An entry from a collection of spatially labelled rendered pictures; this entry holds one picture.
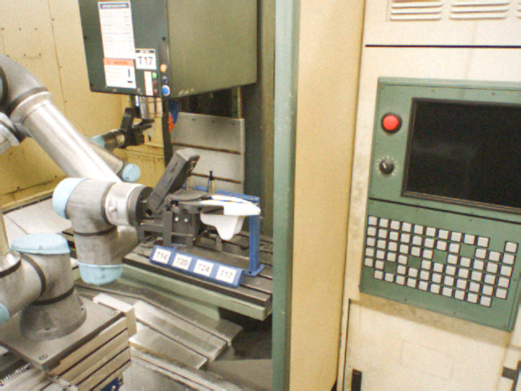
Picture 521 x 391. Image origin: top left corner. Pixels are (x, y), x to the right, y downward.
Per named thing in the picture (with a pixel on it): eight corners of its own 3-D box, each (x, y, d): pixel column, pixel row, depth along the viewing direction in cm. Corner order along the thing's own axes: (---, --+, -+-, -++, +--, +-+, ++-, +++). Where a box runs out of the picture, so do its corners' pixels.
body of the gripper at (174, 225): (214, 236, 78) (152, 228, 82) (215, 188, 77) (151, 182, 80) (195, 250, 71) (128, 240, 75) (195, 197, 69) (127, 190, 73)
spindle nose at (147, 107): (172, 115, 208) (171, 88, 204) (146, 120, 196) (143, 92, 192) (148, 112, 217) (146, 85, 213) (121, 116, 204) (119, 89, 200)
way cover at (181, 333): (200, 395, 161) (198, 358, 156) (36, 322, 202) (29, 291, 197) (243, 347, 186) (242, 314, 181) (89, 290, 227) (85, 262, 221)
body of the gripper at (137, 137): (133, 141, 206) (114, 147, 197) (131, 122, 203) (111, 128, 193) (146, 142, 203) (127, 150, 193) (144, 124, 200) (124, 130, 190)
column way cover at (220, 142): (242, 213, 250) (240, 120, 232) (174, 198, 272) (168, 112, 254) (246, 209, 254) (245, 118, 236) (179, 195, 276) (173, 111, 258)
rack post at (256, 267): (254, 278, 184) (254, 210, 173) (242, 274, 186) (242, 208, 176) (265, 267, 192) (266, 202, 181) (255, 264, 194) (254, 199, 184)
